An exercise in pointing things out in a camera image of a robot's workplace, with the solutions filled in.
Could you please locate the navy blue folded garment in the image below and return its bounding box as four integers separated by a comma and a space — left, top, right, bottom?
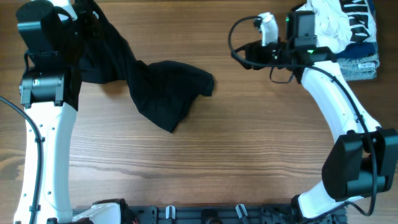
335, 42, 378, 59

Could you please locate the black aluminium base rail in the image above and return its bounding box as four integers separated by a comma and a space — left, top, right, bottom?
73, 203, 348, 224

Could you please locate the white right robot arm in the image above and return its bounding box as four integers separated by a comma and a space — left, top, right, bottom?
231, 11, 397, 223

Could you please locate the black t-shirt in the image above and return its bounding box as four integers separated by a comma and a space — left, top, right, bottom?
57, 1, 215, 133

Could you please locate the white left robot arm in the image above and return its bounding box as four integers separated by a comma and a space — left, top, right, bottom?
14, 1, 129, 223

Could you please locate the white printed folded shirt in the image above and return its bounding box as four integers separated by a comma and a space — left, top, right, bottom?
300, 0, 377, 54

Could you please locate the grey folded garment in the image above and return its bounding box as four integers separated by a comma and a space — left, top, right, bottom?
337, 54, 380, 82

